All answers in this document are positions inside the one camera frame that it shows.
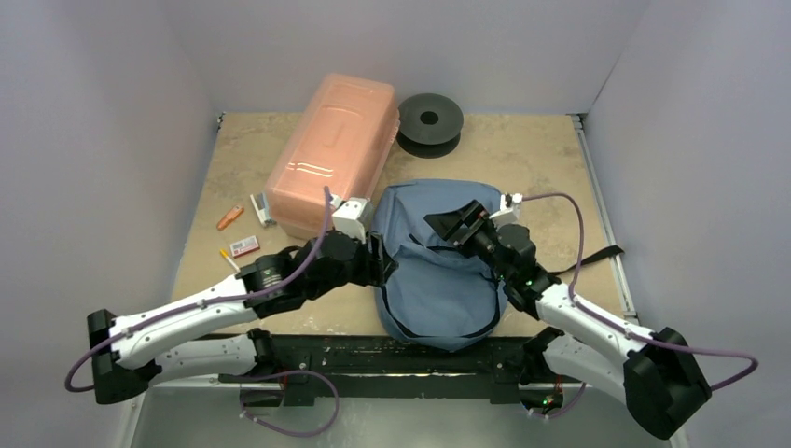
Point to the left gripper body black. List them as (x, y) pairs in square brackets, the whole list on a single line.
[(364, 270)]

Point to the yellow white pencil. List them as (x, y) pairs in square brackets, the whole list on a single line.
[(230, 260)]

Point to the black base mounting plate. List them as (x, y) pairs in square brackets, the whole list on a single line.
[(294, 370)]

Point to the black filament spool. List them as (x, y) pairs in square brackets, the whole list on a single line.
[(430, 125)]

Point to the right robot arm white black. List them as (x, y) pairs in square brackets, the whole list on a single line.
[(652, 372)]

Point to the blue backpack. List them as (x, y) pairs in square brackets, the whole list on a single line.
[(436, 297)]

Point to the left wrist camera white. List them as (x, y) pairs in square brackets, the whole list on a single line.
[(352, 217)]

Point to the pink translucent plastic box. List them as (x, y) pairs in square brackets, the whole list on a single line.
[(340, 144)]

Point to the aluminium frame rail front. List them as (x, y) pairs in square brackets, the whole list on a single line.
[(202, 413)]

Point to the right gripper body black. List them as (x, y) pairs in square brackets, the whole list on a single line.
[(467, 226)]

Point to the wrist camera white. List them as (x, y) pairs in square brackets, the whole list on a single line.
[(509, 211), (352, 217)]

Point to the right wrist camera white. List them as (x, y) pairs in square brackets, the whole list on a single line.
[(509, 211)]

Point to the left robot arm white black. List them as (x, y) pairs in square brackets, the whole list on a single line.
[(130, 353)]

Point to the small red white box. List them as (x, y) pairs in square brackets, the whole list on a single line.
[(244, 246)]

